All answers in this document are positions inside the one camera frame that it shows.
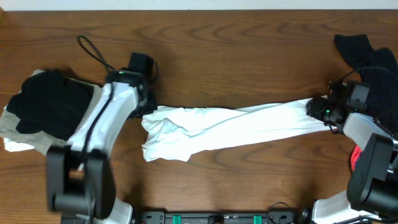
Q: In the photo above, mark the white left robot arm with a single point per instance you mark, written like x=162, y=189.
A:
x=80, y=182

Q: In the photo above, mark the folded black garment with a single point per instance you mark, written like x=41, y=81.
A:
x=52, y=103

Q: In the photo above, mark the black garment at right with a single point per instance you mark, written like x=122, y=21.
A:
x=378, y=69

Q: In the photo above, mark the grey red-trimmed garment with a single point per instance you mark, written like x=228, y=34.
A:
x=357, y=151

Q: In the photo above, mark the folded beige garment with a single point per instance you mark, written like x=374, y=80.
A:
x=41, y=140

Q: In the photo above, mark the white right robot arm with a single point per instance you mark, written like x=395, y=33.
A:
x=371, y=194

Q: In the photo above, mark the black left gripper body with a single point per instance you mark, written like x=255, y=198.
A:
x=146, y=104

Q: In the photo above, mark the white printed t-shirt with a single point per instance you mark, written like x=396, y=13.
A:
x=177, y=133

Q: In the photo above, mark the folded white garment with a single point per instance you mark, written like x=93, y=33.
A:
x=12, y=141

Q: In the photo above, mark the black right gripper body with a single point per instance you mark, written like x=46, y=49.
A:
x=315, y=107

